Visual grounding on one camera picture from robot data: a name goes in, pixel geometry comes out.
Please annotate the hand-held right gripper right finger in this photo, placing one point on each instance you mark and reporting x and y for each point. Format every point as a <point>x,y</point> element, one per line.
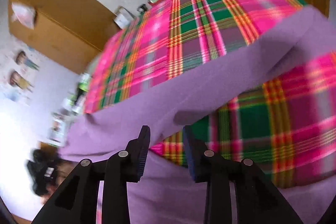
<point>189,155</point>

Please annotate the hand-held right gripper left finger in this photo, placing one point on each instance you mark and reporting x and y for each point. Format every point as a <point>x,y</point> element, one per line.
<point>143,153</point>

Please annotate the purple fleece cloth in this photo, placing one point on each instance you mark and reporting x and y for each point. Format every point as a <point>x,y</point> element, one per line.
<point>183,98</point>

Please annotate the person's left hand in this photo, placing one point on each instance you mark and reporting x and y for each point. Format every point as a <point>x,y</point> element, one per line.
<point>62,174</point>

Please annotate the white cardboard box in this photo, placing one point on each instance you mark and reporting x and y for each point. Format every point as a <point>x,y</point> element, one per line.
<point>123,18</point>

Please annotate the pink green plaid bed sheet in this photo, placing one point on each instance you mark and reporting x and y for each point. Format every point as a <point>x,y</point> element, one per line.
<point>210,16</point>

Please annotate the small black object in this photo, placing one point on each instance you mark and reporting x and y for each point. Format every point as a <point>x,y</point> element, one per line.
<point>141,8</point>

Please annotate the wooden wardrobe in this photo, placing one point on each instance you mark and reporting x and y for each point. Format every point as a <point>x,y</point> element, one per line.
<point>65,16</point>

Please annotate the white plastic bag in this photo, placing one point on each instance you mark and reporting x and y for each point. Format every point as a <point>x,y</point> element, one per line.
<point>23,15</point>

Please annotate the cartoon wall poster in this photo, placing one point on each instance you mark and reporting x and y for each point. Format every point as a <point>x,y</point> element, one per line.
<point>21,74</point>

